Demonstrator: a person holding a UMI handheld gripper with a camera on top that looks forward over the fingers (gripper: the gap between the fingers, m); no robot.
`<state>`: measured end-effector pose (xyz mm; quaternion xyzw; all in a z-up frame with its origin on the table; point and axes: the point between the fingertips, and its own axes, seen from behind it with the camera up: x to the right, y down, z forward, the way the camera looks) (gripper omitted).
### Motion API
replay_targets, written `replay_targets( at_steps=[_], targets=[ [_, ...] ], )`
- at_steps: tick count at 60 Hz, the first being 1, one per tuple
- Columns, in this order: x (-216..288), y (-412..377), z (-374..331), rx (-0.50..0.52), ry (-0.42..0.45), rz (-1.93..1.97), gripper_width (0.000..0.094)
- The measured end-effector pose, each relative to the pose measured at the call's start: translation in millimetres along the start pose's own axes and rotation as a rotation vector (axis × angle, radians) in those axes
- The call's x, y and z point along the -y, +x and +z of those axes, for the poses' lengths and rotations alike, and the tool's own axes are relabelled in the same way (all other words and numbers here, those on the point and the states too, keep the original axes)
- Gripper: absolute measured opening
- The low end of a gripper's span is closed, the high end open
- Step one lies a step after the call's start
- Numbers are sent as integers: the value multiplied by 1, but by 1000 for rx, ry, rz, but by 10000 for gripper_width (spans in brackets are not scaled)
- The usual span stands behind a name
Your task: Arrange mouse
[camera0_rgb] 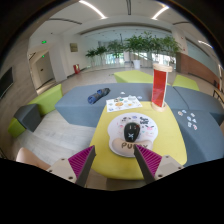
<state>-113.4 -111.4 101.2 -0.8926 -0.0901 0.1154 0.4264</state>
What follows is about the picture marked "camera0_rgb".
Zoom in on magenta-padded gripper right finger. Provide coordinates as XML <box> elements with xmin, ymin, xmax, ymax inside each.
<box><xmin>133</xmin><ymin>144</ymin><xmax>185</xmax><ymax>185</ymax></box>

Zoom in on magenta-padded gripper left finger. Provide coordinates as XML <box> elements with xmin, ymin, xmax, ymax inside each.
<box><xmin>46</xmin><ymin>144</ymin><xmax>97</xmax><ymax>188</ymax></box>

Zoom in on black computer mouse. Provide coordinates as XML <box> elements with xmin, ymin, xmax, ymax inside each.
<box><xmin>123</xmin><ymin>121</ymin><xmax>141</xmax><ymax>143</ymax></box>

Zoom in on round white printed mouse pad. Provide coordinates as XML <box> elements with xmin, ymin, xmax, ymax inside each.
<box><xmin>107</xmin><ymin>112</ymin><xmax>159</xmax><ymax>158</ymax></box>

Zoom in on tan wooden stool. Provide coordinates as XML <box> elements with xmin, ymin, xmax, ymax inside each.
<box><xmin>15</xmin><ymin>146</ymin><xmax>52</xmax><ymax>172</ymax></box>

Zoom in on long grey upholstered bench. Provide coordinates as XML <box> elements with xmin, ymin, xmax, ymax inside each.
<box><xmin>54</xmin><ymin>82</ymin><xmax>183</xmax><ymax>128</ymax></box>

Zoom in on small paper stickers group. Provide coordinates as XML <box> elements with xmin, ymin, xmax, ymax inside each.
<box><xmin>177</xmin><ymin>109</ymin><xmax>199</xmax><ymax>131</ymax></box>

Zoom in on white sticker sheet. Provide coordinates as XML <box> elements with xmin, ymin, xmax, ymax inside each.
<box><xmin>105</xmin><ymin>95</ymin><xmax>143</xmax><ymax>114</ymax></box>

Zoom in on dark blue folded umbrella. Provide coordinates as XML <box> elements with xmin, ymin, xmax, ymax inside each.
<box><xmin>87</xmin><ymin>87</ymin><xmax>111</xmax><ymax>105</ymax></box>

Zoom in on dark grey seat block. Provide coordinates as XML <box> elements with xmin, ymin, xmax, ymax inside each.
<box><xmin>13</xmin><ymin>103</ymin><xmax>43</xmax><ymax>133</ymax></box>

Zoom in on lime green seat block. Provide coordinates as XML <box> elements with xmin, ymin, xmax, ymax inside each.
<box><xmin>7</xmin><ymin>116</ymin><xmax>27</xmax><ymax>139</ymax></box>
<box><xmin>28</xmin><ymin>83</ymin><xmax>64</xmax><ymax>117</ymax></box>

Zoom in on red prism tower wooden ends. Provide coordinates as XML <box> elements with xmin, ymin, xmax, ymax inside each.
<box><xmin>150</xmin><ymin>62</ymin><xmax>174</xmax><ymax>113</ymax></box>

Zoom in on yellow-green upholstered bench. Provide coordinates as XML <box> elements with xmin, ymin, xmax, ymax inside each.
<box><xmin>113</xmin><ymin>69</ymin><xmax>155</xmax><ymax>85</ymax></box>
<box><xmin>172</xmin><ymin>73</ymin><xmax>201</xmax><ymax>92</ymax></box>

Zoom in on wooden slat bench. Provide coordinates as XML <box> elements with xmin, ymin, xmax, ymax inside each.
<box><xmin>213</xmin><ymin>88</ymin><xmax>224</xmax><ymax>108</ymax></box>

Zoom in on potted green plants row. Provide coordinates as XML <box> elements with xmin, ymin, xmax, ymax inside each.
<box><xmin>85</xmin><ymin>31</ymin><xmax>183</xmax><ymax>70</ymax></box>

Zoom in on ceiling strip lights group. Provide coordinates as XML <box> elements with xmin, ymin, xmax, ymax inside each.
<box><xmin>78</xmin><ymin>0</ymin><xmax>214</xmax><ymax>49</ymax></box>

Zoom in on black wall screen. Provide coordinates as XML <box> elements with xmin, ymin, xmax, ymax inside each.
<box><xmin>0</xmin><ymin>66</ymin><xmax>15</xmax><ymax>100</ymax></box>

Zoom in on framed wall plaque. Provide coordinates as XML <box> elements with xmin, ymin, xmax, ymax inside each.
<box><xmin>69</xmin><ymin>42</ymin><xmax>79</xmax><ymax>53</ymax></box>

